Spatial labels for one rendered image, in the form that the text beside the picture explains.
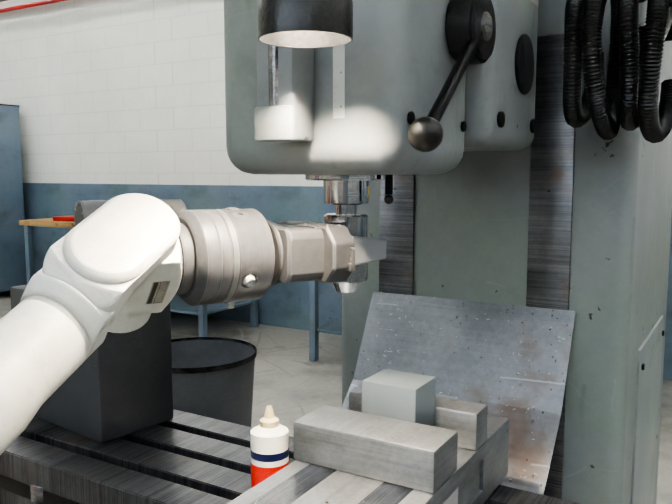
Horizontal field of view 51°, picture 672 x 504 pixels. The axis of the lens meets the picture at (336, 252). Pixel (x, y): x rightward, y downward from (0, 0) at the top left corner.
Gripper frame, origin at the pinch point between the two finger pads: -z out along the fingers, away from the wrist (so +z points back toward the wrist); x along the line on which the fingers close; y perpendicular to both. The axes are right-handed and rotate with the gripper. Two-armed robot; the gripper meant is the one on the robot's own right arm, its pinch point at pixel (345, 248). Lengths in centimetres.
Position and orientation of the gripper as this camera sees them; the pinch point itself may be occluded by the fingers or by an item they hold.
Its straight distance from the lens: 74.2
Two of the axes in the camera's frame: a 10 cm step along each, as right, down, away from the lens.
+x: -5.6, -0.9, 8.2
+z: -8.3, 0.6, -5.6
